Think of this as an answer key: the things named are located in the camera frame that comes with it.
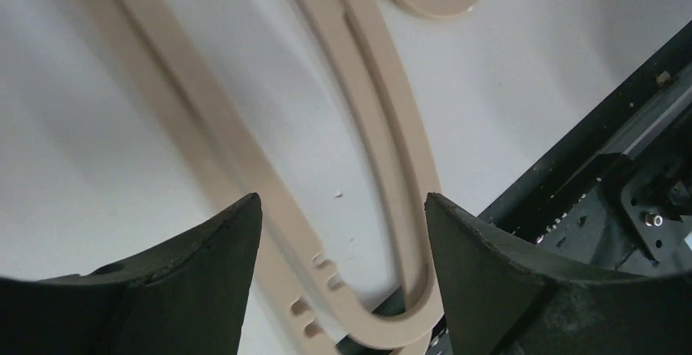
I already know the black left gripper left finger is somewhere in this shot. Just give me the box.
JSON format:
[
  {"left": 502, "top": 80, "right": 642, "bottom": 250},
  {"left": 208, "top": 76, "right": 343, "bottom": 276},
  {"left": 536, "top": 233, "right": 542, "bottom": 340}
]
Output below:
[{"left": 1, "top": 193, "right": 263, "bottom": 354}]

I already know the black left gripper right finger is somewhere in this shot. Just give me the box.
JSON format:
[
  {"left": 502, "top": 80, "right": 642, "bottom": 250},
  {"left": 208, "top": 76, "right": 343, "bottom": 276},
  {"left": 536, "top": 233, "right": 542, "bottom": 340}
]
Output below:
[{"left": 425, "top": 193, "right": 691, "bottom": 354}]

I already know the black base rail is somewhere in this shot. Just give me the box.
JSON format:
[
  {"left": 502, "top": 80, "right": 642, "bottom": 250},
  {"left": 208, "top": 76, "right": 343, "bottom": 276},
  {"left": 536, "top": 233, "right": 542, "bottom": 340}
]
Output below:
[{"left": 335, "top": 20, "right": 692, "bottom": 355}]

